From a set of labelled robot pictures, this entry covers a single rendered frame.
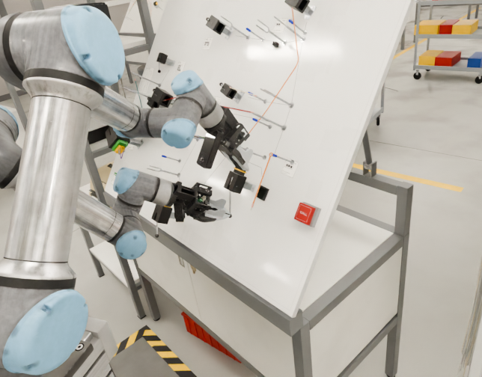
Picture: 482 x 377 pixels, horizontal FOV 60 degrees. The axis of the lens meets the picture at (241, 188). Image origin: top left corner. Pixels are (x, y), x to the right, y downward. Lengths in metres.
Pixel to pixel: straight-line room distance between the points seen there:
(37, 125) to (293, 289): 0.80
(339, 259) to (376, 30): 0.74
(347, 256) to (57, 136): 1.10
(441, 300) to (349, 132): 1.57
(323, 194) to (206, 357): 1.34
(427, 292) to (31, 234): 2.24
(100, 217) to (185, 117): 0.31
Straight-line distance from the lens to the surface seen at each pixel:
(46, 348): 0.65
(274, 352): 1.49
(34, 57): 0.69
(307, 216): 1.14
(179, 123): 1.00
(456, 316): 2.49
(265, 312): 1.27
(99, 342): 0.96
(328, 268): 1.45
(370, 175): 1.58
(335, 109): 1.21
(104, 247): 2.82
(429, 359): 2.28
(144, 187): 1.16
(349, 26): 1.31
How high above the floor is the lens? 1.75
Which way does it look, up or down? 29 degrees down
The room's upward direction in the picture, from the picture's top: 8 degrees counter-clockwise
